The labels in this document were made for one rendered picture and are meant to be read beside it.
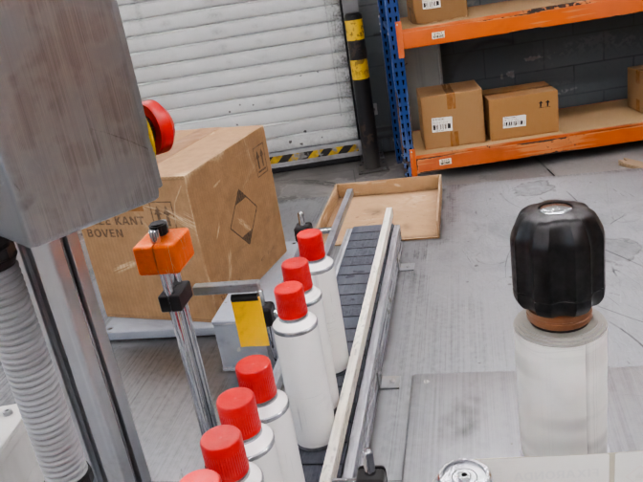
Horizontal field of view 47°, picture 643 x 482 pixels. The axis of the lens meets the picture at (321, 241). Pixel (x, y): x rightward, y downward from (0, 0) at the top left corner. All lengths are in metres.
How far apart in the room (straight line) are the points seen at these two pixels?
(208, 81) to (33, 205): 4.57
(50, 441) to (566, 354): 0.44
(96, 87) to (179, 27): 4.52
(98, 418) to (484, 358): 0.61
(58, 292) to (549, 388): 0.44
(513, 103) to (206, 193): 3.39
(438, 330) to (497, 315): 0.10
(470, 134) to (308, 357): 3.72
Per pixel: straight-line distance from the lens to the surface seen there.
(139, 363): 1.27
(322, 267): 0.94
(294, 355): 0.82
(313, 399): 0.85
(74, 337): 0.66
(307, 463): 0.88
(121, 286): 1.36
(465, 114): 4.44
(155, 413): 1.13
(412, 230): 1.57
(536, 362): 0.71
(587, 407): 0.74
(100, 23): 0.47
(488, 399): 0.94
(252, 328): 0.73
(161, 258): 0.69
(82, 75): 0.47
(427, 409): 0.93
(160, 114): 0.52
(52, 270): 0.63
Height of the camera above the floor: 1.43
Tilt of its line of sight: 22 degrees down
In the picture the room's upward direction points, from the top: 9 degrees counter-clockwise
